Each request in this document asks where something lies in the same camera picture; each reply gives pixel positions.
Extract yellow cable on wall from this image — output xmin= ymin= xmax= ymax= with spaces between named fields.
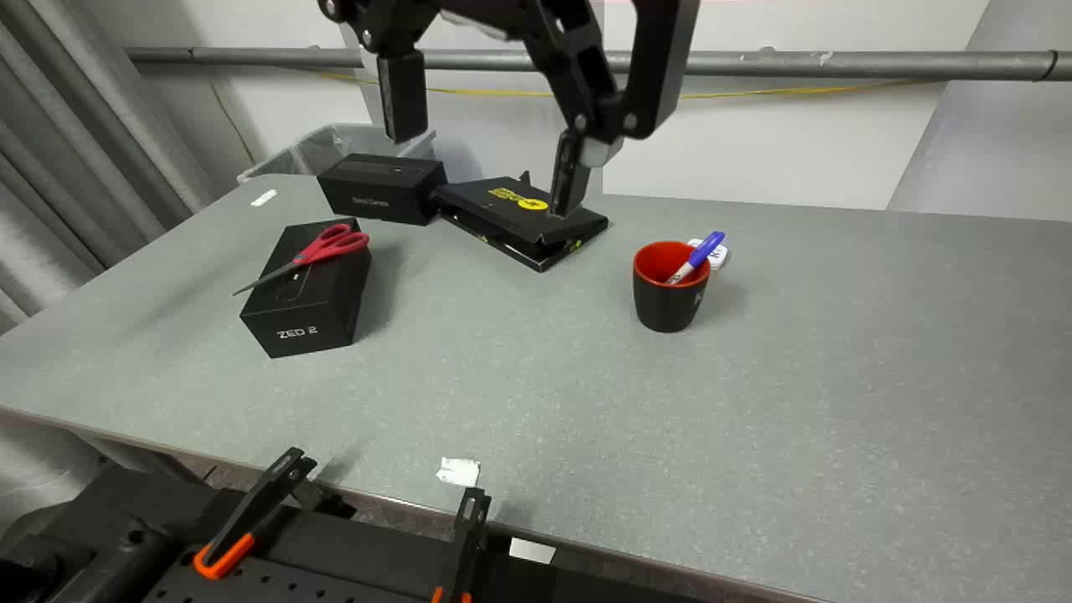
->
xmin=322 ymin=69 xmax=932 ymax=106

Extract orange black clamp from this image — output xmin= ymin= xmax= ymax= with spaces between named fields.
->
xmin=190 ymin=450 xmax=314 ymax=582
xmin=430 ymin=487 xmax=494 ymax=603

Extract orange black clamp right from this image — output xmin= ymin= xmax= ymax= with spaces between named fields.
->
xmin=430 ymin=487 xmax=494 ymax=603

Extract black mug red inside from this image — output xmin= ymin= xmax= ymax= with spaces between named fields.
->
xmin=632 ymin=240 xmax=711 ymax=333

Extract black camera box rear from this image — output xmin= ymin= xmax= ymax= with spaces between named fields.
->
xmin=319 ymin=155 xmax=445 ymax=225

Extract black flat stapler device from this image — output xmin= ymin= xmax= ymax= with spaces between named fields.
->
xmin=432 ymin=176 xmax=608 ymax=270

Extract red handled scissors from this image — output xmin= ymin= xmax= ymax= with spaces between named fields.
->
xmin=248 ymin=225 xmax=369 ymax=287

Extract black camera box front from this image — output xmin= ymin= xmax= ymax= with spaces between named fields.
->
xmin=242 ymin=221 xmax=371 ymax=357

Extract orange black clamp left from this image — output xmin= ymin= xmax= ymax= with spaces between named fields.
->
xmin=190 ymin=450 xmax=314 ymax=582

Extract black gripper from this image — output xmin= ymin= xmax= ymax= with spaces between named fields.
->
xmin=553 ymin=129 xmax=625 ymax=213

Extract white tape piece corner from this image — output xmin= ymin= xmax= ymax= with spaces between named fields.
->
xmin=253 ymin=187 xmax=277 ymax=206

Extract white tape piece edge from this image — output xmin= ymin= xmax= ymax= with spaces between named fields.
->
xmin=436 ymin=455 xmax=484 ymax=487

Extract blue pen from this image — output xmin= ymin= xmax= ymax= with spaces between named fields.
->
xmin=668 ymin=231 xmax=727 ymax=286

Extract black camera box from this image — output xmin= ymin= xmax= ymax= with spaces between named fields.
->
xmin=319 ymin=155 xmax=445 ymax=225
xmin=242 ymin=221 xmax=371 ymax=357

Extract grey horizontal metal pipe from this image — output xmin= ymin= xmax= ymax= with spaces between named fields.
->
xmin=129 ymin=47 xmax=1072 ymax=82

